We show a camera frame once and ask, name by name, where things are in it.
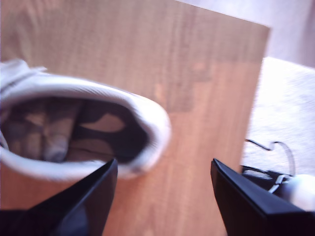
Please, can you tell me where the black device with cables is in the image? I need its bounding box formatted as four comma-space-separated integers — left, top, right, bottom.
240, 165, 295, 196

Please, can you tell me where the white leather sneaker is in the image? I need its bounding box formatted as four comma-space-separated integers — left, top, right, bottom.
0, 58, 172, 182

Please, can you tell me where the white rounded object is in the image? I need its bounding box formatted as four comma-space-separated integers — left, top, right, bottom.
278, 173, 315, 212

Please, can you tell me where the pale textured rug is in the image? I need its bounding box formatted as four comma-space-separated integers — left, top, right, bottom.
240, 56, 315, 182

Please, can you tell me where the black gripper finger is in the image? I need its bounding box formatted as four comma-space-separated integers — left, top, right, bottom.
211, 158, 315, 236
28, 159, 119, 236

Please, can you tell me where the thin black looped cable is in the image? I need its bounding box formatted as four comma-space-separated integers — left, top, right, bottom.
245, 139, 296, 177

